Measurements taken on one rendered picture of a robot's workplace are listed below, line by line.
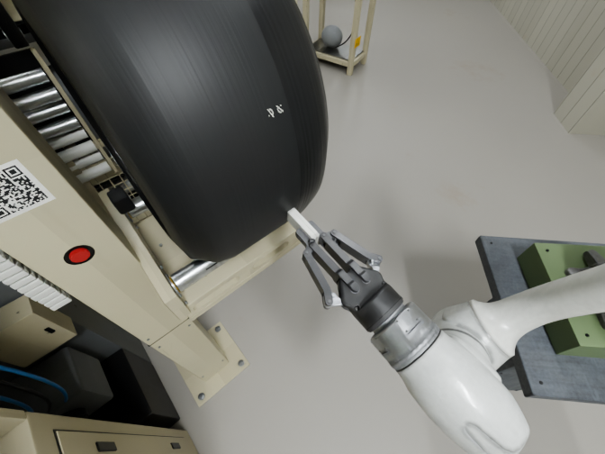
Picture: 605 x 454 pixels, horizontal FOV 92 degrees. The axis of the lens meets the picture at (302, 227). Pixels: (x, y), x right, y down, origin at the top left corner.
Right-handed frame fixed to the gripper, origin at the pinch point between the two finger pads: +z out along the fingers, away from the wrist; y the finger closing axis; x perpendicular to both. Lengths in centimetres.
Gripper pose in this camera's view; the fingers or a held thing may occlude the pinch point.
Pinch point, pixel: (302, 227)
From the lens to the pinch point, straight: 51.8
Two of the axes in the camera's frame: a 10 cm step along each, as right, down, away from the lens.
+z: -6.5, -6.9, 3.3
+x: -0.9, 5.0, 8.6
